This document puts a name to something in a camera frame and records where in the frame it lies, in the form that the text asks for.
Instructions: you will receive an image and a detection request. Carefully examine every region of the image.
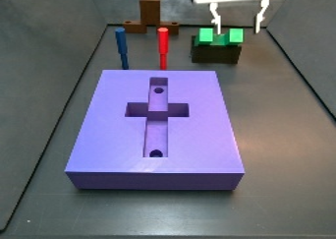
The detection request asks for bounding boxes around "brown T-shaped block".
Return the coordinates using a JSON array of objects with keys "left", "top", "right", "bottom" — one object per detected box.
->
[{"left": 123, "top": 0, "right": 180, "bottom": 35}]

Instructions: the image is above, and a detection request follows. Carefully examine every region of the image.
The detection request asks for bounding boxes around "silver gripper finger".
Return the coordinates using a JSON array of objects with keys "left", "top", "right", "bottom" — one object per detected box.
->
[
  {"left": 209, "top": 3, "right": 221, "bottom": 35},
  {"left": 255, "top": 0, "right": 269, "bottom": 33}
]

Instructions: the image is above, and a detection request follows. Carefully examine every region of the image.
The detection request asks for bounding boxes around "red peg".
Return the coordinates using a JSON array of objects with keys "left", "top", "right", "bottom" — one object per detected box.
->
[{"left": 157, "top": 28, "right": 169, "bottom": 70}]

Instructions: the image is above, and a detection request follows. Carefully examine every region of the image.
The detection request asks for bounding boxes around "purple board with cross slot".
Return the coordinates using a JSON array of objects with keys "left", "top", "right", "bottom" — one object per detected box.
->
[{"left": 65, "top": 70, "right": 244, "bottom": 190}]

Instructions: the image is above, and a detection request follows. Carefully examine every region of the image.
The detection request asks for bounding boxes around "blue peg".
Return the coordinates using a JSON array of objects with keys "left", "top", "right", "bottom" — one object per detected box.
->
[{"left": 115, "top": 28, "right": 128, "bottom": 70}]

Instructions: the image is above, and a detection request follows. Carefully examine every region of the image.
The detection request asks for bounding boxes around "green U-shaped block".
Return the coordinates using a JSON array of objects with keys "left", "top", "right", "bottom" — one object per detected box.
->
[{"left": 195, "top": 28, "right": 244, "bottom": 46}]

